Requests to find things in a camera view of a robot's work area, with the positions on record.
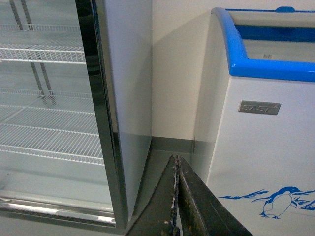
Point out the upper white wire shelf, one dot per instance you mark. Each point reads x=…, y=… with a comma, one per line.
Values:
x=42, y=43

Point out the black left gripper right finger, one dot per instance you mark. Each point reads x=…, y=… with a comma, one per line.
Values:
x=201, y=213

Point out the glass door display fridge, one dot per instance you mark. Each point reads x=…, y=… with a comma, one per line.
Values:
x=117, y=42

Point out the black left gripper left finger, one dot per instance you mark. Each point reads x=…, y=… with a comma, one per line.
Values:
x=159, y=217

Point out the white chest freezer blue trim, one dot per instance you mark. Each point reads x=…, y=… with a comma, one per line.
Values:
x=254, y=135

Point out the white wire fridge shelf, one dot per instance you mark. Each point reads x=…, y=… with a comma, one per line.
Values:
x=58, y=125

